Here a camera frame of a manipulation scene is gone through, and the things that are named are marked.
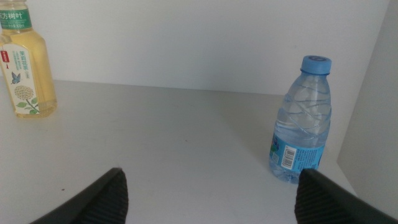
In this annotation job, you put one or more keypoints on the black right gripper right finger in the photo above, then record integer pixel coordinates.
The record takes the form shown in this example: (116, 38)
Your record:
(323, 202)

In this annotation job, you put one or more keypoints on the yellow tea bottle green label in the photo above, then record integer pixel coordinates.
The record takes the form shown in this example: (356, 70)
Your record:
(34, 62)

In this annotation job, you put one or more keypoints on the clear water bottle blue cap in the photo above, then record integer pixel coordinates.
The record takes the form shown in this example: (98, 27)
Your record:
(303, 124)

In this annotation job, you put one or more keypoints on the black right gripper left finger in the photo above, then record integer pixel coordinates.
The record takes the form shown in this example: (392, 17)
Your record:
(105, 199)

